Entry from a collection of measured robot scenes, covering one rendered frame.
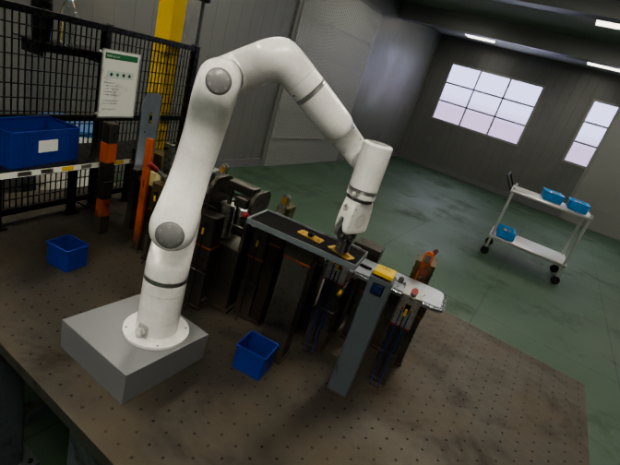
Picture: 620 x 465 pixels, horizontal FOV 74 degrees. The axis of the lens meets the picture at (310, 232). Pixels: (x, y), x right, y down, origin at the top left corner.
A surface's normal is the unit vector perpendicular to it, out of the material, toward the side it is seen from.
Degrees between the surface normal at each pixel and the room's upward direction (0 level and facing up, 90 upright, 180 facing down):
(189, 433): 0
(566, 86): 90
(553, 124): 90
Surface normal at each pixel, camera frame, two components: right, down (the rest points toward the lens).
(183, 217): 0.44, 0.00
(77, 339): -0.52, 0.18
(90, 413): 0.28, -0.89
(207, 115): -0.15, 0.82
